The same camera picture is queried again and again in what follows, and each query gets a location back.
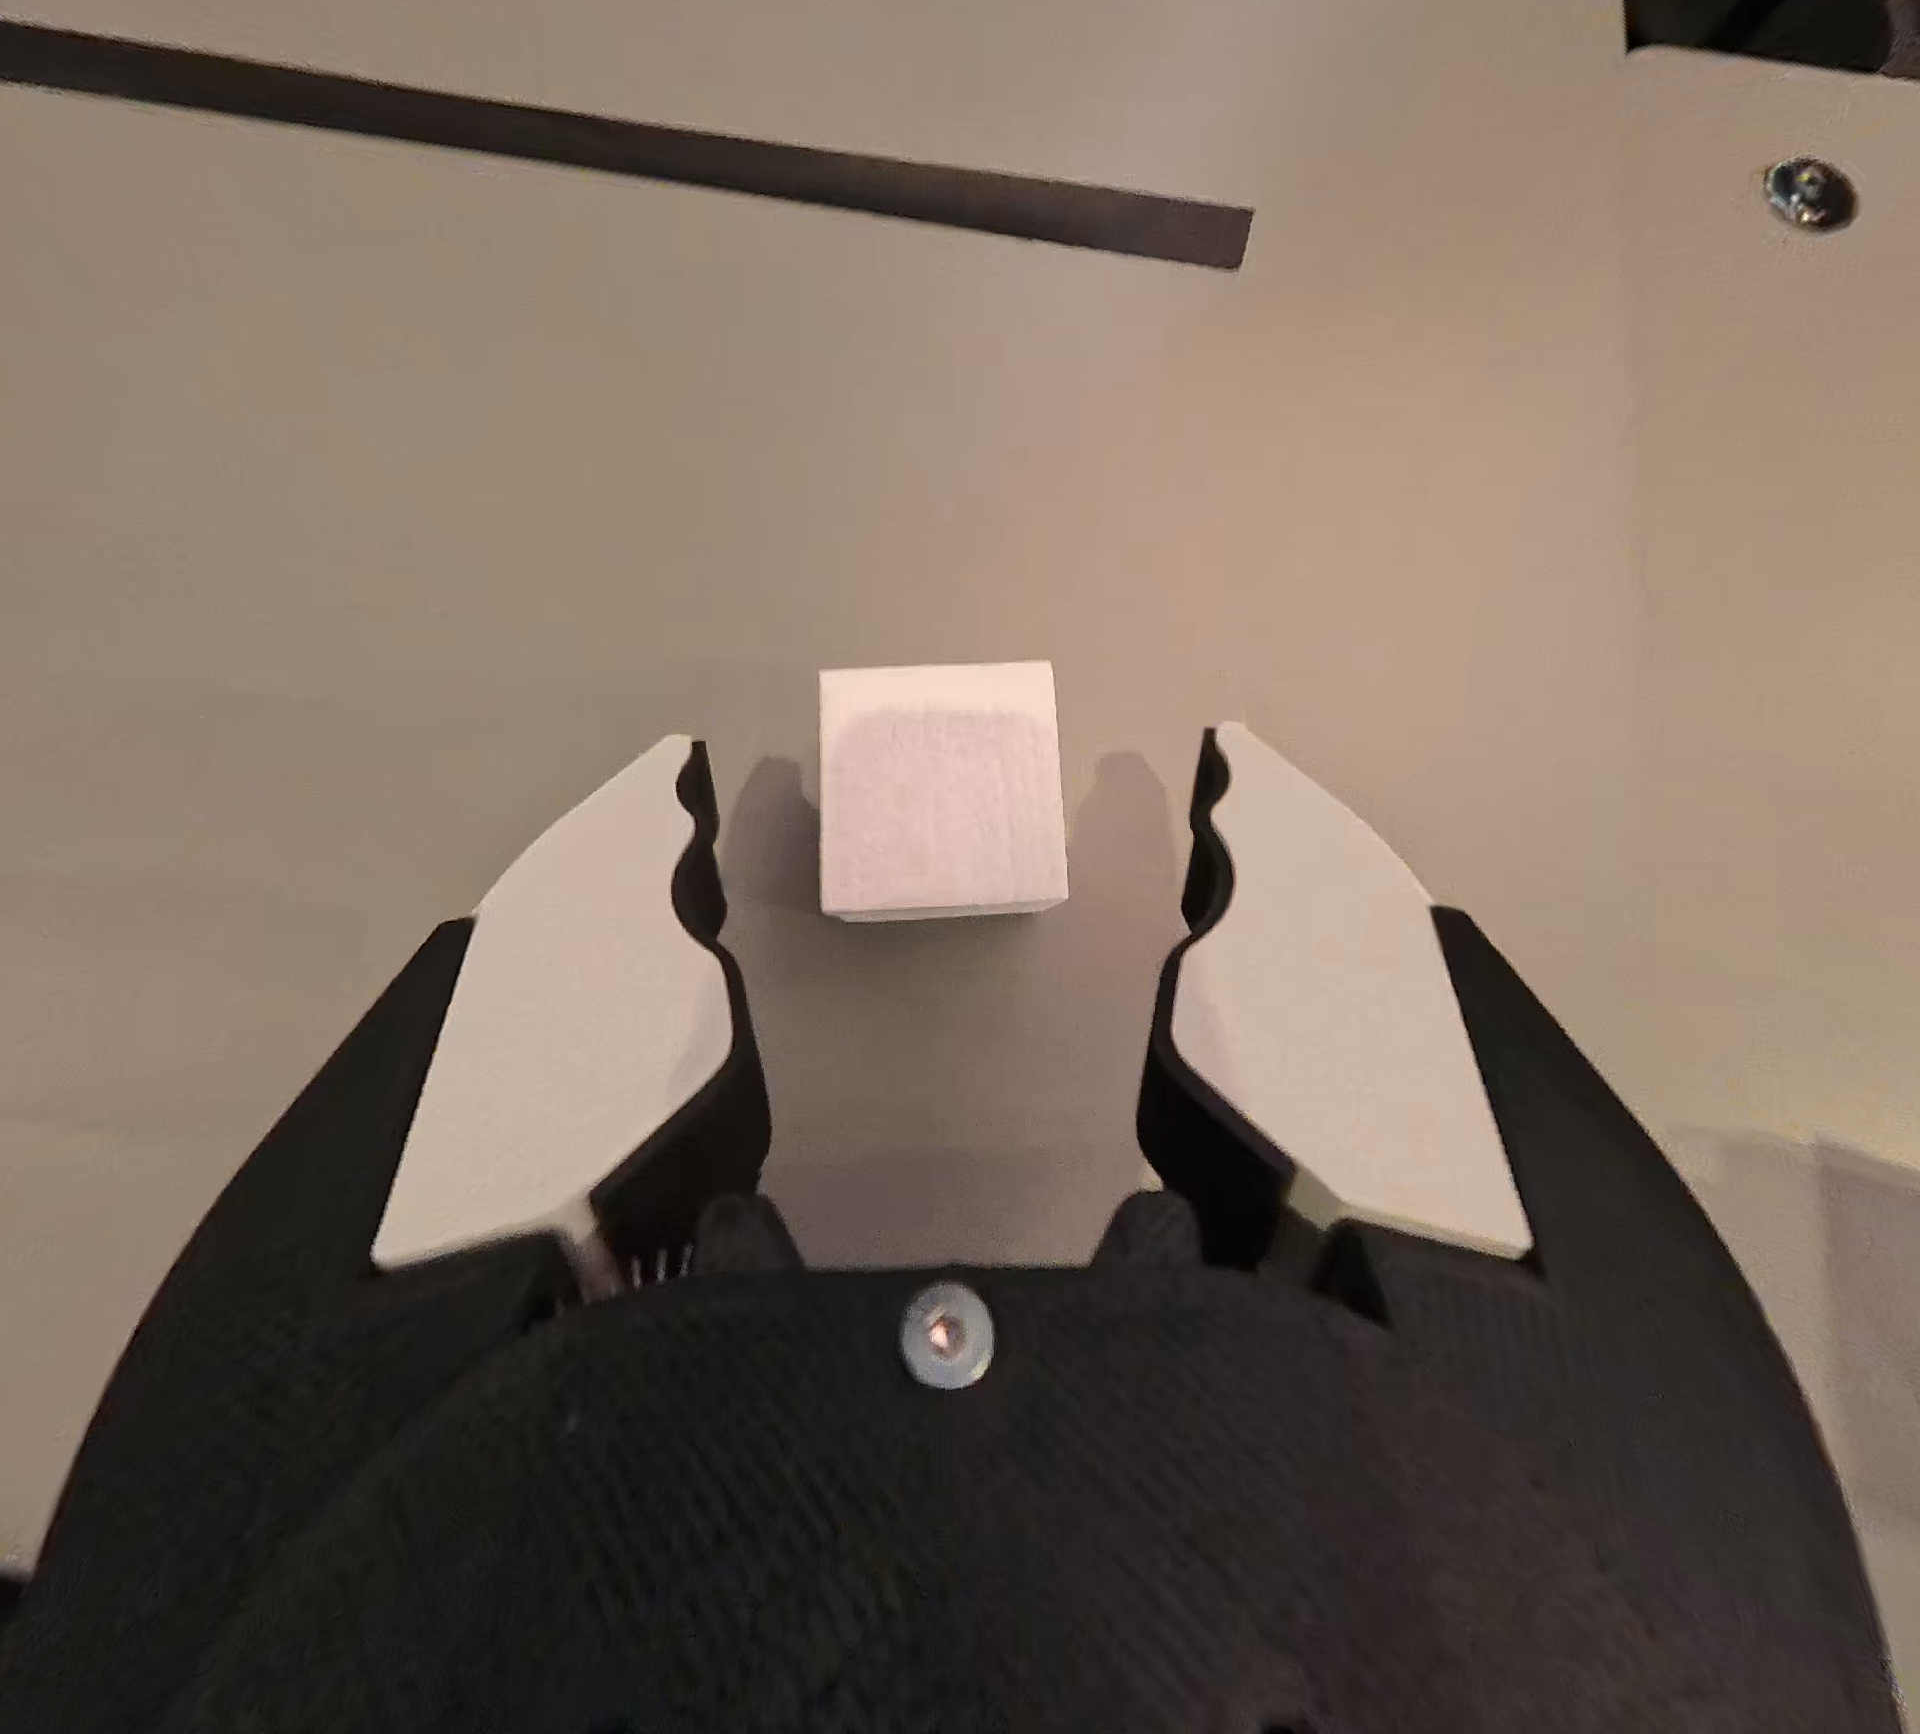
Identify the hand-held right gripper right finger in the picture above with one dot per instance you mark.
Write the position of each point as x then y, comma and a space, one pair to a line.
1334, 1028

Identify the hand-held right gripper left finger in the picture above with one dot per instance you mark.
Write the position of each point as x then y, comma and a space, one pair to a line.
585, 1028

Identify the white foam cube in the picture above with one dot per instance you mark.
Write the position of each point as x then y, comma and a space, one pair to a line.
945, 804

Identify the metal table screw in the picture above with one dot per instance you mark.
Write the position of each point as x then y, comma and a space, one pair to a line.
1811, 193

